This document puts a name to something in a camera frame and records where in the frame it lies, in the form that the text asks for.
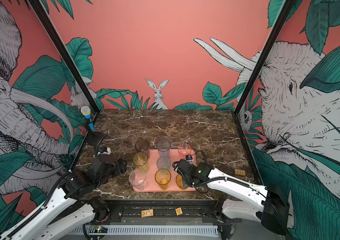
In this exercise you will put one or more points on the black front rail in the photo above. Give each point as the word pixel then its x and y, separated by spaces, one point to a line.
pixel 204 209

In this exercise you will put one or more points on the tall green glass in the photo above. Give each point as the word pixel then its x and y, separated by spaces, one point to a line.
pixel 140 161

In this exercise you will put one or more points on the tall yellow glass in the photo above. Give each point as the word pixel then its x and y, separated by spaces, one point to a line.
pixel 163 178

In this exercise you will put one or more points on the black corner frame post right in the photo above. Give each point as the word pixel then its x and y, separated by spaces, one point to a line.
pixel 276 29

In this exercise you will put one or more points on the short pink glass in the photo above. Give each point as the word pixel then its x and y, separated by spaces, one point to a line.
pixel 184 149

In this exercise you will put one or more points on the black microphone stand base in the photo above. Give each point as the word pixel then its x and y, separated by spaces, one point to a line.
pixel 93 137

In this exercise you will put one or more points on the tall smoky grey glass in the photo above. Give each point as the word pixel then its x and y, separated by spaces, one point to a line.
pixel 143 146

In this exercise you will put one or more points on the tall clear glass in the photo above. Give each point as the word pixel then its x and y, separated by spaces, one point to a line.
pixel 137 178

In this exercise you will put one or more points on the white ribbed panel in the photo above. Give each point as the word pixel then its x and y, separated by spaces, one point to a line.
pixel 119 230

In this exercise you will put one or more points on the frosted teal cup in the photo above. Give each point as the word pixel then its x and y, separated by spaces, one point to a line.
pixel 163 163

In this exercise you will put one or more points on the yellow tag on rail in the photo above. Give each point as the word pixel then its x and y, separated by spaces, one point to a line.
pixel 147 213

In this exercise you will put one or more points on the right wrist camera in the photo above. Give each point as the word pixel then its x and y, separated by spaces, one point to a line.
pixel 189 159

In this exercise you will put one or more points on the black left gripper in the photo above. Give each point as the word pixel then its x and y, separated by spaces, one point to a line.
pixel 122 164

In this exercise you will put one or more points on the black corner frame post left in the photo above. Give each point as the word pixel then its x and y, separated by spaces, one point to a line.
pixel 62 49

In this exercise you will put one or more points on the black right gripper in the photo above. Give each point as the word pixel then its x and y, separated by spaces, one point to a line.
pixel 185 184

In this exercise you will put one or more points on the small yellow letter tag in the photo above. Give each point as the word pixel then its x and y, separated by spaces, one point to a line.
pixel 179 211

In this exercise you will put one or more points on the black corner frame post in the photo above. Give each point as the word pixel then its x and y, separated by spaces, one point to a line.
pixel 62 49
pixel 276 29

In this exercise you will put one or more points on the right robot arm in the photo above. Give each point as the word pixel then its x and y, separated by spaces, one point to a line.
pixel 266 205

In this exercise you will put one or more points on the short yellow glass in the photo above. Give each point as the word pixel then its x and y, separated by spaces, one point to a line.
pixel 180 182

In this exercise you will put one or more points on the tall blue glass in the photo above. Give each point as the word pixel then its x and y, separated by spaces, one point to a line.
pixel 163 146

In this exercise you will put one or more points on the pink plastic tray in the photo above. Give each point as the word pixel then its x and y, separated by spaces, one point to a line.
pixel 150 184

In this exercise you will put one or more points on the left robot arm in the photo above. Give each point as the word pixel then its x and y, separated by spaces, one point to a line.
pixel 40 223

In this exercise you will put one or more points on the blue toy microphone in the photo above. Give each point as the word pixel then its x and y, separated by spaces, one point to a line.
pixel 86 111

